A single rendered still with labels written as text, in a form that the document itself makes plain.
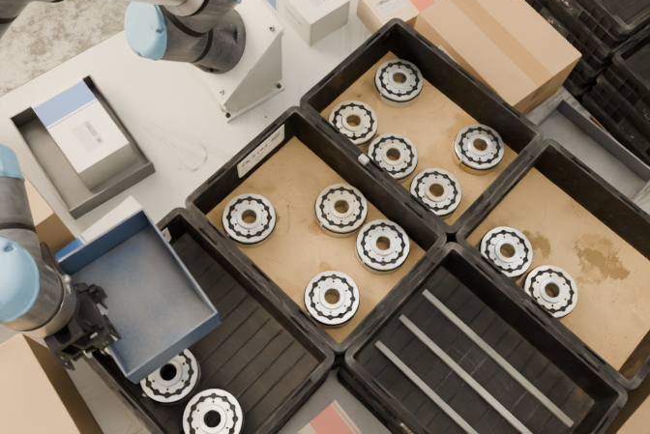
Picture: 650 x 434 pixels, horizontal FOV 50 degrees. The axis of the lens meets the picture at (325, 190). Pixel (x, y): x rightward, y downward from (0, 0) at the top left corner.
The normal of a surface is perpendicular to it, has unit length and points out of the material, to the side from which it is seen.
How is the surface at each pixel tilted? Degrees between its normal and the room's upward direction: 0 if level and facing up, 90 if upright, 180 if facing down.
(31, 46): 0
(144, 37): 52
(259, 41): 44
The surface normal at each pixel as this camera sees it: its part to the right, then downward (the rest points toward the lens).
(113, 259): 0.06, -0.39
